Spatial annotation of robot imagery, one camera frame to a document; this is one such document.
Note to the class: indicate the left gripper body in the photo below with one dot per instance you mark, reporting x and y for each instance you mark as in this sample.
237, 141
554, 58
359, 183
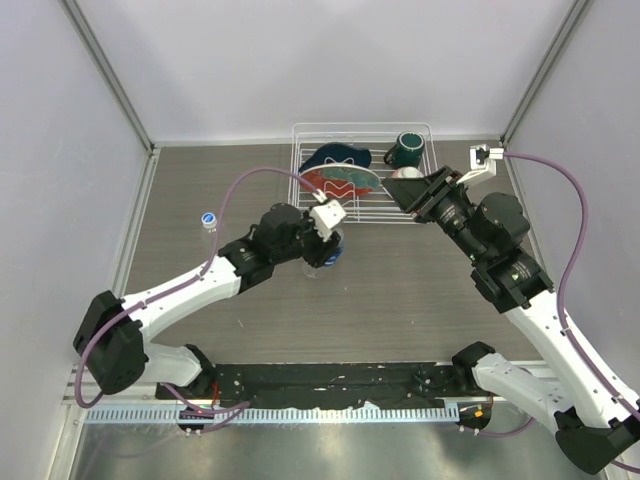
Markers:
315, 251

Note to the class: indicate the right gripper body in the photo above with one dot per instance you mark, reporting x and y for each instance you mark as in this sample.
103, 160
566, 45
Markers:
446, 206

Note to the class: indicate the blue labelled plastic bottle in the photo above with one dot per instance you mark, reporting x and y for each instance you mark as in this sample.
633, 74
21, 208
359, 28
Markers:
327, 258

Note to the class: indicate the clear unlabelled plastic bottle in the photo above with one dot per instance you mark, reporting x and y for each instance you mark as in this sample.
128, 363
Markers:
214, 239

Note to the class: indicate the white blue bottle cap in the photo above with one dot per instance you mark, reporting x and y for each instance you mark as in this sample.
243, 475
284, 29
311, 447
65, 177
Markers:
209, 220

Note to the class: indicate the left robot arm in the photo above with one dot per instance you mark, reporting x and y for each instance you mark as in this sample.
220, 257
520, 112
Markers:
115, 340

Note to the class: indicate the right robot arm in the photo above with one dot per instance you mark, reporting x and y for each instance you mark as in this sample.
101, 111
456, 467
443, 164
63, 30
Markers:
592, 414

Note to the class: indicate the pink patterned bowl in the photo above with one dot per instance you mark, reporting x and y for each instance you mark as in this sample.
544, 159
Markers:
407, 172

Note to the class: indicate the dark green mug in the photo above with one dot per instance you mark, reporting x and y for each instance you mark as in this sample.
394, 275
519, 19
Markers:
406, 152

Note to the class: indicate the red teal plate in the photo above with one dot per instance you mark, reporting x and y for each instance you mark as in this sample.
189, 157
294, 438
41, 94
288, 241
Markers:
342, 180

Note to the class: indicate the dark blue plate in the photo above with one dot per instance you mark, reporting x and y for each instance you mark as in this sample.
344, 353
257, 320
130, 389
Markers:
336, 152

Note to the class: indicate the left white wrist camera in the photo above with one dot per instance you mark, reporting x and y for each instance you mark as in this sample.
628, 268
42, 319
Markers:
327, 214

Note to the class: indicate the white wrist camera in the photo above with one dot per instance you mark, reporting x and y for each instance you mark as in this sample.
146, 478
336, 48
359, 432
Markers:
483, 165
327, 214

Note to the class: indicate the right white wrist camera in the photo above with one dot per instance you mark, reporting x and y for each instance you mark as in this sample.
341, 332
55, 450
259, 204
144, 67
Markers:
483, 165

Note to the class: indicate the white wire dish rack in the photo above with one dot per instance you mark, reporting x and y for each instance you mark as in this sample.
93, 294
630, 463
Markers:
376, 207

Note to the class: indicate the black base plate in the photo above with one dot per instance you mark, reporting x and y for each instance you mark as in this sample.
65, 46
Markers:
334, 386

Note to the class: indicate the slotted cable duct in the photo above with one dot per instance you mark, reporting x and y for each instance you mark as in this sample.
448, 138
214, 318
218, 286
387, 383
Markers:
177, 413

